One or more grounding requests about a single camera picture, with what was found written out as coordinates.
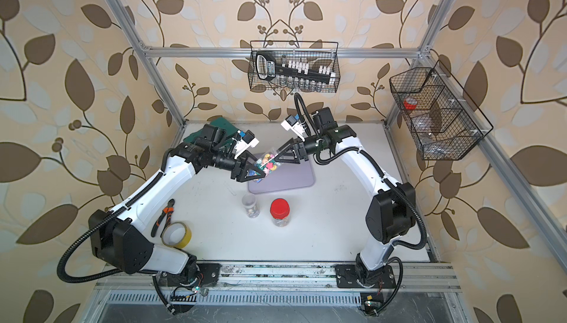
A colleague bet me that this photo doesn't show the aluminium frame post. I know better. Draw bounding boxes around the aluminium frame post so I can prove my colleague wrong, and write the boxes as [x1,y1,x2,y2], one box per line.
[384,0,471,129]

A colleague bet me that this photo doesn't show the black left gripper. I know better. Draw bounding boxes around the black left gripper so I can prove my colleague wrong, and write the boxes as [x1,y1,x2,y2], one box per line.
[209,149,265,183]

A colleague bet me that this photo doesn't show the lilac plastic tray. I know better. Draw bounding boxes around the lilac plastic tray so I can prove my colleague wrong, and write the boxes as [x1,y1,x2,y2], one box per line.
[247,161,315,195]

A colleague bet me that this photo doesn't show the red lidded jar in basket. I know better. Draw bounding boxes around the red lidded jar in basket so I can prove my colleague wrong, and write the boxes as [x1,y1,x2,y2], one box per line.
[403,97,419,111]

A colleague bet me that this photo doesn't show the open clear jar of candies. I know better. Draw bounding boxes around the open clear jar of candies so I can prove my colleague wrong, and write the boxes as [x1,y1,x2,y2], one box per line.
[242,193,260,218]

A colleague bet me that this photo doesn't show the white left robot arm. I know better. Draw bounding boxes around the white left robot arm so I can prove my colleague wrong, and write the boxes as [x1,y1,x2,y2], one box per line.
[56,143,266,286]

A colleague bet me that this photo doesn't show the green plastic block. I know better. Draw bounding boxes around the green plastic block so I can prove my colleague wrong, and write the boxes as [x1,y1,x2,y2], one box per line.
[183,116,239,145]

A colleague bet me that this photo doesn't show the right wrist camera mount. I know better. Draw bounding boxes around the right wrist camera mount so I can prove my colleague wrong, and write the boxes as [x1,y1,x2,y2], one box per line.
[281,107,340,140]

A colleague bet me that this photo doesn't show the clear jar of star candies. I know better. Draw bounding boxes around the clear jar of star candies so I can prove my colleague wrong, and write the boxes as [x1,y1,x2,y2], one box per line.
[254,148,282,175]

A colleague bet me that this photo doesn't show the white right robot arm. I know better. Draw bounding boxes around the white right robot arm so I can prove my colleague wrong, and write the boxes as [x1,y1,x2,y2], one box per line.
[276,121,427,288]

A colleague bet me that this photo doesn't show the orange black pliers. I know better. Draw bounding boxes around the orange black pliers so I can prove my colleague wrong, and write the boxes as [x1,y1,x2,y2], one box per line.
[151,199,175,237]

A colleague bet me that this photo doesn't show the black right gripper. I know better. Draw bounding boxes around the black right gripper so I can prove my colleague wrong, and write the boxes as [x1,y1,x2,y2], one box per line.
[275,134,325,166]

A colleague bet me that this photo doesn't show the yellow tape roll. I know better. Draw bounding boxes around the yellow tape roll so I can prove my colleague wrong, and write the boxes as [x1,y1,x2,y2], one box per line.
[161,222,192,249]

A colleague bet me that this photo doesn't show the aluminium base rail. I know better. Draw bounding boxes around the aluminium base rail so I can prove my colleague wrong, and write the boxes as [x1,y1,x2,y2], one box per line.
[95,261,462,307]

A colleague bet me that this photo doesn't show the black wire basket back wall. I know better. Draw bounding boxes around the black wire basket back wall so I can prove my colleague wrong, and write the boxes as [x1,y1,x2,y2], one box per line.
[247,39,340,94]

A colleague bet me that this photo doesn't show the red lidded clear jar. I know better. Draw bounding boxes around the red lidded clear jar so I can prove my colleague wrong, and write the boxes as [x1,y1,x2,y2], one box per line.
[270,198,290,227]

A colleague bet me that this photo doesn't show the black socket set holder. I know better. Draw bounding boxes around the black socket set holder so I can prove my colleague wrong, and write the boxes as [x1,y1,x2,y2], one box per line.
[249,50,340,85]

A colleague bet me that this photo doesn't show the black wire basket wall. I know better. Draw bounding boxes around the black wire basket wall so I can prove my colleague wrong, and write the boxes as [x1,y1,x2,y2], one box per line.
[389,61,493,161]
[247,39,340,94]

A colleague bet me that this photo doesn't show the black wire basket right wall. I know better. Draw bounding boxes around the black wire basket right wall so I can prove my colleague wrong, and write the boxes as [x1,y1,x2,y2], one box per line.
[389,61,493,161]

